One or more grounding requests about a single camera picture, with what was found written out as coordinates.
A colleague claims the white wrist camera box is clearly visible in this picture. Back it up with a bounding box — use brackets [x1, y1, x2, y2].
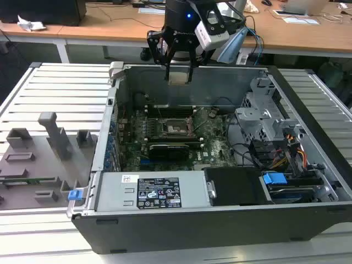
[194, 10, 230, 52]

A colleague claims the black graphics card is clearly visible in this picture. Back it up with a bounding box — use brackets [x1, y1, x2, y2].
[148, 142, 190, 162]

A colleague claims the grey laptop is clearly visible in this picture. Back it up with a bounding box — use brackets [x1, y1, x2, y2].
[279, 0, 329, 16]

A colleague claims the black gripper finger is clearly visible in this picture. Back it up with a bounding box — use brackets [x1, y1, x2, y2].
[146, 29, 171, 82]
[188, 39, 206, 84]

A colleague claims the black wire bundle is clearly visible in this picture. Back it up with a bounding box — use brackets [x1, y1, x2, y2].
[227, 114, 278, 170]

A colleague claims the wooden desk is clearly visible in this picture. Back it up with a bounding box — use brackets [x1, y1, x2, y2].
[0, 0, 352, 64]

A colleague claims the grey parts rack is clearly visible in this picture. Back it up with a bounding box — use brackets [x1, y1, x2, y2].
[0, 111, 98, 211]

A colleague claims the grey case handle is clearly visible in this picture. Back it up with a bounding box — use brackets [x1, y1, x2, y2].
[109, 60, 126, 81]

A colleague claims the white paper sheet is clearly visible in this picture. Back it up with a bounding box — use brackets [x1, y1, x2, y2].
[138, 7, 166, 15]
[285, 15, 321, 26]

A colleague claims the grey power supply with label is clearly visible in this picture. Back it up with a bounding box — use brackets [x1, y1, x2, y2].
[95, 170, 214, 212]

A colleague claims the CPU socket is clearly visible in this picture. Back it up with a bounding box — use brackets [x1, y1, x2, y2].
[161, 117, 195, 138]

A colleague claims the crumpled white paper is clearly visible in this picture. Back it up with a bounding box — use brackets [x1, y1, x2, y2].
[16, 15, 47, 32]

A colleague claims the metal drive cage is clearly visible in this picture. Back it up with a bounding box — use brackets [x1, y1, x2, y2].
[235, 76, 306, 144]

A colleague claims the green motherboard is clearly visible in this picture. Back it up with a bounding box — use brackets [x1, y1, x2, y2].
[117, 106, 237, 171]

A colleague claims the black chair base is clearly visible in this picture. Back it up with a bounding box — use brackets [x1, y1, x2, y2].
[140, 47, 155, 62]

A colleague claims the black and grey PC case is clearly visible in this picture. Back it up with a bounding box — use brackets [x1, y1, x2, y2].
[67, 60, 352, 255]

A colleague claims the orange yellow wire bundle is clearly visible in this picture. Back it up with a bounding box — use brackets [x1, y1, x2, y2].
[271, 145, 307, 170]

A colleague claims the metal socket cover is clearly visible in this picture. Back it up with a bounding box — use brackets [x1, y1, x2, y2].
[186, 114, 196, 135]

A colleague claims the black box on desk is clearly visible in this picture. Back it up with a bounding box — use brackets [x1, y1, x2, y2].
[0, 0, 87, 27]

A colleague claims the black plastic shroud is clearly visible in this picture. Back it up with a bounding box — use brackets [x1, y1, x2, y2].
[205, 167, 273, 207]

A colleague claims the silver CPU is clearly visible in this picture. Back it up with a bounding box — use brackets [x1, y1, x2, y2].
[168, 71, 190, 85]

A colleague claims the hard disk in blue carrier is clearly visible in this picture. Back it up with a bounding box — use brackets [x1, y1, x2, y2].
[262, 170, 320, 205]

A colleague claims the green RAM stick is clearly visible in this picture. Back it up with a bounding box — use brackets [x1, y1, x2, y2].
[0, 178, 56, 185]
[147, 139, 202, 150]

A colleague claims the blue case latch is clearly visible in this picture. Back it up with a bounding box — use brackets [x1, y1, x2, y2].
[68, 189, 83, 202]

